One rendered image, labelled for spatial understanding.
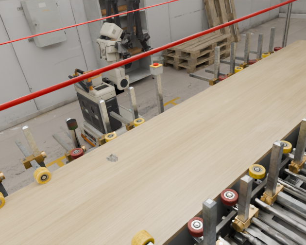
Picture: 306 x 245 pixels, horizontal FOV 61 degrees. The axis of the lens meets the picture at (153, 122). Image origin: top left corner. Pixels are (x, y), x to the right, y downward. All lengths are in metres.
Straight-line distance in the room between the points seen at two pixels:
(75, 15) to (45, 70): 0.98
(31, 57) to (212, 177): 3.49
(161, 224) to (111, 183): 0.39
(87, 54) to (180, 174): 3.55
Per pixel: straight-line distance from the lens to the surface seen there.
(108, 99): 2.86
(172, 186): 1.37
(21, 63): 4.32
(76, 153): 1.74
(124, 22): 4.99
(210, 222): 1.00
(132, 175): 1.47
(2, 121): 4.48
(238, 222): 1.29
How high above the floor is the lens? 1.88
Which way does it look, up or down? 31 degrees down
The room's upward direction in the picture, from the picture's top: 8 degrees counter-clockwise
